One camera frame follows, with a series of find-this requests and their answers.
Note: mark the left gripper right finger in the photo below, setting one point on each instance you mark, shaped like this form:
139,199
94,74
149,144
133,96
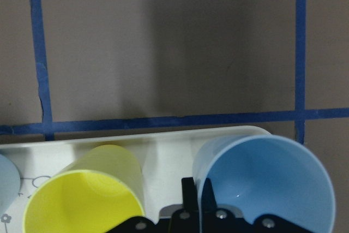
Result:
273,223

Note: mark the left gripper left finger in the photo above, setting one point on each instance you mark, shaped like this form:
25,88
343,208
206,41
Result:
198,210

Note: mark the light blue cup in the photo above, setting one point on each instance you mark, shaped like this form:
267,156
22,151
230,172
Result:
267,174

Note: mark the yellow cup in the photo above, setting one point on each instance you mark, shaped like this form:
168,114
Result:
95,193

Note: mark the blue cup on tray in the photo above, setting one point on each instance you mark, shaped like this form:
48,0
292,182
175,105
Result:
10,183

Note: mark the cream plastic tray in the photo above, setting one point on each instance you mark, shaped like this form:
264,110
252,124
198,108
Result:
164,158

